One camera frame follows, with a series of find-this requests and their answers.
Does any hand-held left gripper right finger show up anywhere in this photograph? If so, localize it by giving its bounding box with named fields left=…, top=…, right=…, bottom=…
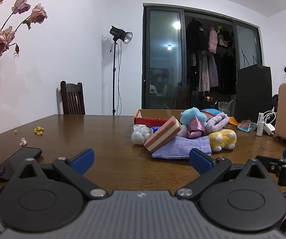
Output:
left=175, top=148, right=271, bottom=201

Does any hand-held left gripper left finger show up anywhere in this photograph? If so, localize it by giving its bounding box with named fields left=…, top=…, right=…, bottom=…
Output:
left=8, top=148, right=109, bottom=200

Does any lavender cloth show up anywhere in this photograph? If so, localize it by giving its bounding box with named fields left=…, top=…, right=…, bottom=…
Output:
left=151, top=136, right=212, bottom=160

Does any yellow white plush toy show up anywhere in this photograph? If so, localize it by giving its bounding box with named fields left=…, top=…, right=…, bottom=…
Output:
left=208, top=129, right=237, bottom=152

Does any purple satin pouch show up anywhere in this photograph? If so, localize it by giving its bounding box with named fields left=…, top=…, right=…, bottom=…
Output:
left=186, top=117, right=206, bottom=139

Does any round white sponge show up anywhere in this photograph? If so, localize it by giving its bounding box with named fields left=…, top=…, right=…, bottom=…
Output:
left=177, top=125, right=189, bottom=138

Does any purple fuzzy headband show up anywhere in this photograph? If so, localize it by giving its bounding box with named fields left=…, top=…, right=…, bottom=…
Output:
left=205, top=112, right=230, bottom=133

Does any pink white striped sponge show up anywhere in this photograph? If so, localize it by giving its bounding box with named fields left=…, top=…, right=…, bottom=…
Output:
left=143, top=116, right=182, bottom=152

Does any light blue plush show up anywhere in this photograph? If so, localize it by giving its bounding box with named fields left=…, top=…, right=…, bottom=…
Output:
left=180, top=107, right=208, bottom=127

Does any red orange cardboard box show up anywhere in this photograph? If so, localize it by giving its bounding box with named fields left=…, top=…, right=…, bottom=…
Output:
left=134, top=109, right=229, bottom=130

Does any white spray bottle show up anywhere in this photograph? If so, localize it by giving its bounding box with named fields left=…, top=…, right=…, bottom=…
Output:
left=256, top=113, right=264, bottom=136

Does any blue red snack packet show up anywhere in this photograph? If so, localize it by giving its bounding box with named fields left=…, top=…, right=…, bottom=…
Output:
left=237, top=119, right=257, bottom=132

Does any blue plastic packet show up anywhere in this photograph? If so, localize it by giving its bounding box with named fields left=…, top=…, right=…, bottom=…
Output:
left=201, top=109, right=221, bottom=117

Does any clear glass cup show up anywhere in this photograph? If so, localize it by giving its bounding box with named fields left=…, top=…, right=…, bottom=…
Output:
left=218, top=100, right=234, bottom=117

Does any white crinkled lump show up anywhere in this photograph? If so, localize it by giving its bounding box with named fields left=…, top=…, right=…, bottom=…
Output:
left=131, top=124, right=152, bottom=145

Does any dark wooden chair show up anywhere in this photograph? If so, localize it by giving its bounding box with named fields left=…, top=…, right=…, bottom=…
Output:
left=60, top=81, right=86, bottom=115

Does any black smartphone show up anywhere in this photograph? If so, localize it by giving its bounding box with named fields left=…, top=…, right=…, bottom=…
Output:
left=0, top=147, right=43, bottom=182

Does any black paper bag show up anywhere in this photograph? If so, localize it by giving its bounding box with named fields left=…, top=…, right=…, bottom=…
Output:
left=234, top=50, right=273, bottom=123

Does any row of hanging clothes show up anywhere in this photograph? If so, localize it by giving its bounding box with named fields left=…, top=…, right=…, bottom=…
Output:
left=186, top=18, right=237, bottom=96

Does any black framed glass door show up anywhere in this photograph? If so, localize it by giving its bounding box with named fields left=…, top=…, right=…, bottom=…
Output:
left=142, top=3, right=265, bottom=117

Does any studio light on stand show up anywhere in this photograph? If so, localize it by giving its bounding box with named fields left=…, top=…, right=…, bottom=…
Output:
left=109, top=25, right=133, bottom=116

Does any white charger with cable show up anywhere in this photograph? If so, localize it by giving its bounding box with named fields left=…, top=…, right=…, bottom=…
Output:
left=263, top=110, right=278, bottom=137

